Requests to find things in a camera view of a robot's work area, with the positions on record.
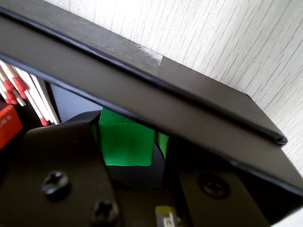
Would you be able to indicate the red white matchbox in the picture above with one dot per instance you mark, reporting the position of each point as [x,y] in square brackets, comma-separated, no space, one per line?
[8,125]

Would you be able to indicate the red tipped match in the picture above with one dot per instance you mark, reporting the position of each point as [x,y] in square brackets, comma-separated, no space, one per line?
[18,82]
[8,85]
[10,97]
[35,104]

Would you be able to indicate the green cube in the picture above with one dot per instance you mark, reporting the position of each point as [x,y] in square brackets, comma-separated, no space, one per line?
[125,142]

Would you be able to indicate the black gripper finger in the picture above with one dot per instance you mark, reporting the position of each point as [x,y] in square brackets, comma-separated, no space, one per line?
[59,165]
[213,201]

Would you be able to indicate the black box lid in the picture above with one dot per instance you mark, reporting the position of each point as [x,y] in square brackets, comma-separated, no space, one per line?
[189,82]

